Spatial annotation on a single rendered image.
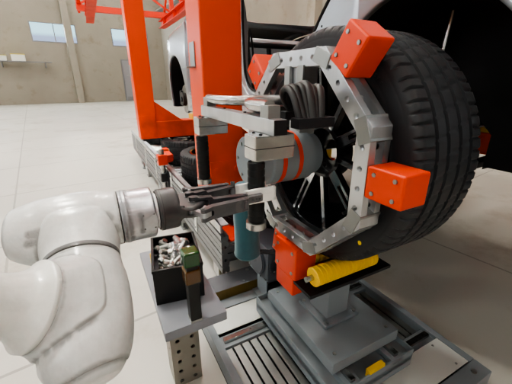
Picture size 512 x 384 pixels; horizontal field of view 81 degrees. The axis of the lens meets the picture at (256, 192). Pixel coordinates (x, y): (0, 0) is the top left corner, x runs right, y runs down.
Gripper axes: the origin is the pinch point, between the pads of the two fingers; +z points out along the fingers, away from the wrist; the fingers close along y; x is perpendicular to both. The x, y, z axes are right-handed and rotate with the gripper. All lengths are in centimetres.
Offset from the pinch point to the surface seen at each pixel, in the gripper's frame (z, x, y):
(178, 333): -17.0, -39.4, -10.5
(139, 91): 14, 13, -253
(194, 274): -11.7, -23.0, -10.2
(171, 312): -17.2, -38.0, -17.5
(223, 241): 19, -52, -70
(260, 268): 25, -53, -43
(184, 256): -13.6, -17.3, -10.3
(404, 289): 105, -83, -27
